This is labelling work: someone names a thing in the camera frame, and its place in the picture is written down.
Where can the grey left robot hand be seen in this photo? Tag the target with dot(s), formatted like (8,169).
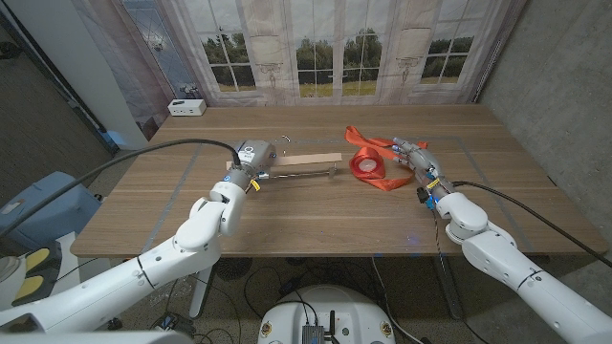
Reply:
(253,157)

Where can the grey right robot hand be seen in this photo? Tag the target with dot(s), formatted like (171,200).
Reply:
(423,165)

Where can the orange ribbon roll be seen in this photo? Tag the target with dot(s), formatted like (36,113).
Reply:
(378,178)

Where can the wooden hanger with metal clips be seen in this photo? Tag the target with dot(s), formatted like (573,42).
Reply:
(311,159)

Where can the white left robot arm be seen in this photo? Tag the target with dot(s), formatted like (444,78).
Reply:
(143,272)

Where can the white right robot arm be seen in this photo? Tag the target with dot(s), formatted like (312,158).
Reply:
(526,277)

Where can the white power strip box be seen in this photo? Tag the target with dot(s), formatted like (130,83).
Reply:
(186,108)

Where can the black floor fan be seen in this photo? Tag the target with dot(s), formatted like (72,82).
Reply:
(232,268)

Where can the grey table leg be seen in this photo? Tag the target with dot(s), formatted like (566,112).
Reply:
(449,286)

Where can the printed window backdrop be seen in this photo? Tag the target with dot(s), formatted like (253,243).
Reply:
(287,28)

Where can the white table leg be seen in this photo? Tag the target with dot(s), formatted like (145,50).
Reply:
(201,296)

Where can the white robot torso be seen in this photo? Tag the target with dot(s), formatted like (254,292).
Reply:
(325,306)

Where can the small black floor device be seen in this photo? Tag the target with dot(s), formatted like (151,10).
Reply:
(174,324)

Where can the white floor platform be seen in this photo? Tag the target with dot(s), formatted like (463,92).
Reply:
(69,253)

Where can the blue plastic container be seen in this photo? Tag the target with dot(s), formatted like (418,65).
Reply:
(48,215)

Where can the yellow and black foot pedal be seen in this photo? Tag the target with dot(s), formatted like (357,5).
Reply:
(36,274)

